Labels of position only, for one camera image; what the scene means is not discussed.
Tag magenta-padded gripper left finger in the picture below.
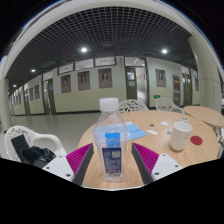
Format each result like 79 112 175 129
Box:
42 142 95 187

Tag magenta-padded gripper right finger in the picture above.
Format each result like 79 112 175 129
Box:
130 142 184 185

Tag clear plastic water bottle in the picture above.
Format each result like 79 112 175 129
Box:
93 97 128 183

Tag black bag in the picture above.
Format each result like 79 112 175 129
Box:
10 134 57 169

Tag white perforated plastic chair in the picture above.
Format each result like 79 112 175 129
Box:
4 125 68 163
155 96 185 114
118 98 149 114

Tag white ceramic mug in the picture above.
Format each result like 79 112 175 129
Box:
169 121 193 152

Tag flat round red coaster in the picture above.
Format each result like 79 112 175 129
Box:
190 135 204 146

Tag round wooden table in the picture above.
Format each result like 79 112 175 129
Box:
183 105 224 128

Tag dark green door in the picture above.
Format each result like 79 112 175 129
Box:
125 66 138 100

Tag round ceiling lights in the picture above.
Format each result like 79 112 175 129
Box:
29 46 169 74

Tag row of framed wall portraits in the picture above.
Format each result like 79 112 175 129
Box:
9 68 201 106

